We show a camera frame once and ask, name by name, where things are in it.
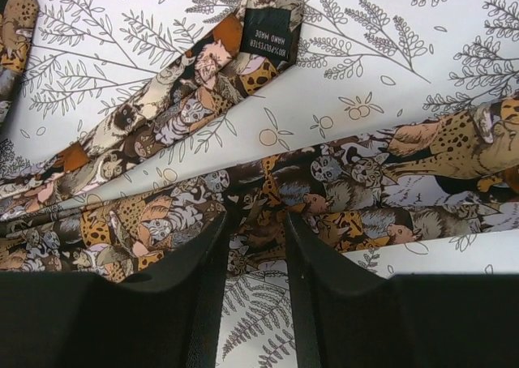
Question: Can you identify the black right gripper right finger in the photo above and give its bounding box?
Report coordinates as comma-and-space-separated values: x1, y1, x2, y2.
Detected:
285, 213, 518, 367

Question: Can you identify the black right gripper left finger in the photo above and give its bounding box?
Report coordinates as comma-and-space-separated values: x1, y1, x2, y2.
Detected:
1, 215, 228, 367

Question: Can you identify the floral patterned table mat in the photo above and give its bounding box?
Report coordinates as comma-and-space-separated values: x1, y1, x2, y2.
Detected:
1, 0, 518, 367

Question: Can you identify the cat print brown tie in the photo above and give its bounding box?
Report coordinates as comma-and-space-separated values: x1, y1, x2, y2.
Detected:
1, 0, 518, 281

